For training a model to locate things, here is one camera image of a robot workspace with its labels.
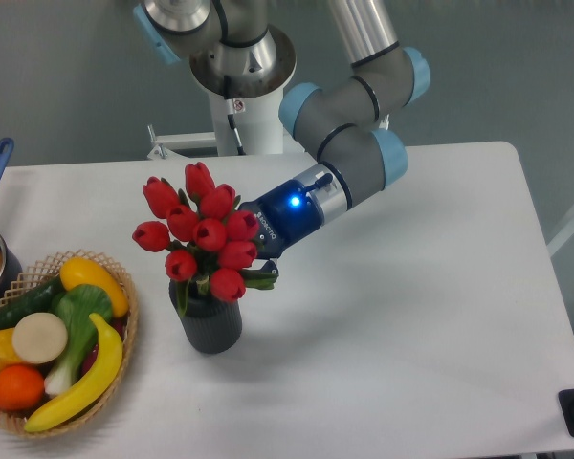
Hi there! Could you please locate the dark grey ribbed vase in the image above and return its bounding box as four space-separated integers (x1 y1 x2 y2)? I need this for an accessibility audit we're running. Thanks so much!
168 280 242 354

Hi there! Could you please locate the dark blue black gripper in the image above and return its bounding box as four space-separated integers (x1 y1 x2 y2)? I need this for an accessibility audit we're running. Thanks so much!
238 179 322 287

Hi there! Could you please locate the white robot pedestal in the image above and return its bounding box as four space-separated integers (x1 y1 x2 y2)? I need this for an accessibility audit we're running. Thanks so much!
208 88 284 156

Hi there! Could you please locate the yellow banana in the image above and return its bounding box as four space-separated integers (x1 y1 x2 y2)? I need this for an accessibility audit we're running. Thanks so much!
24 313 123 433

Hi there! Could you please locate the orange fruit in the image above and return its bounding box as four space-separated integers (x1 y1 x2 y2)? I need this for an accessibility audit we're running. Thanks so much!
0 364 44 411

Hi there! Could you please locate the green cucumber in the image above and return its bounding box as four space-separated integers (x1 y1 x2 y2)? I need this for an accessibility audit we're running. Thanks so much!
0 276 65 330

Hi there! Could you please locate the beige round slice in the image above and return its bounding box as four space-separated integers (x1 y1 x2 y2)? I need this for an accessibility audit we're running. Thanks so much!
11 313 68 364

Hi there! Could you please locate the woven wicker basket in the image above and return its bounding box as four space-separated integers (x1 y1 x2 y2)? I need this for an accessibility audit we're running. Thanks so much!
0 250 139 439

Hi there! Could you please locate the green bok choy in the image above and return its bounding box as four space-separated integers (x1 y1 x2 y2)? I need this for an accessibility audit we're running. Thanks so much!
44 284 113 398

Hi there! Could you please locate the red fruit in basket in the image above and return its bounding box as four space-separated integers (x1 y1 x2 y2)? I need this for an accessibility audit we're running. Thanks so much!
79 317 126 377

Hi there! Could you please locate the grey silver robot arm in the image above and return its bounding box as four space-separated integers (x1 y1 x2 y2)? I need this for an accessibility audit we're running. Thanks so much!
134 1 431 290

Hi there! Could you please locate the red tulip bouquet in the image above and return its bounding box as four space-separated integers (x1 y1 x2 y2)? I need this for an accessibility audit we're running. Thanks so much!
132 162 278 317

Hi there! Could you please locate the yellow squash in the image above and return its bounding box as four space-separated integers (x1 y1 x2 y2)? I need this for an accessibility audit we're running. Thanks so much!
59 257 129 318

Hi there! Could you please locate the white metal bracket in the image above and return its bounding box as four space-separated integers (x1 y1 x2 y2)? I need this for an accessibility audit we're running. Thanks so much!
146 124 217 160

